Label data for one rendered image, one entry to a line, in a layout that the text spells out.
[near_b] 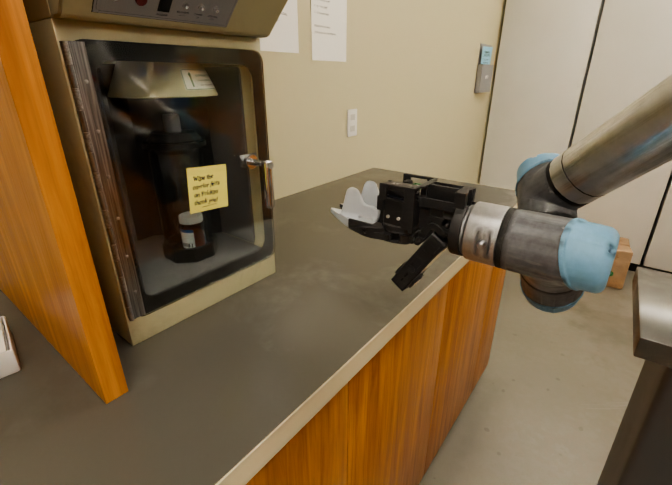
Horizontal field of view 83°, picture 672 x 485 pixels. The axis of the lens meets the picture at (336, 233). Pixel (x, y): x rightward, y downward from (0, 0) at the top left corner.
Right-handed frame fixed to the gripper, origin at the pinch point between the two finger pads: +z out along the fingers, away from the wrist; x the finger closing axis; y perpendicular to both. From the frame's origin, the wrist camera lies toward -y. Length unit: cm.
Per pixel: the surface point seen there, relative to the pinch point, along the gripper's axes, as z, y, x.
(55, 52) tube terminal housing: 24.0, 22.9, 26.4
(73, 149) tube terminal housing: 26.4, 11.0, 26.4
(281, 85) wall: 66, 18, -53
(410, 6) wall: 65, 52, -142
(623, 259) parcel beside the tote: -48, -92, -249
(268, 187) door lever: 16.6, 1.6, 0.4
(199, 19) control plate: 18.8, 27.8, 9.1
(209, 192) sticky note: 21.5, 1.9, 9.4
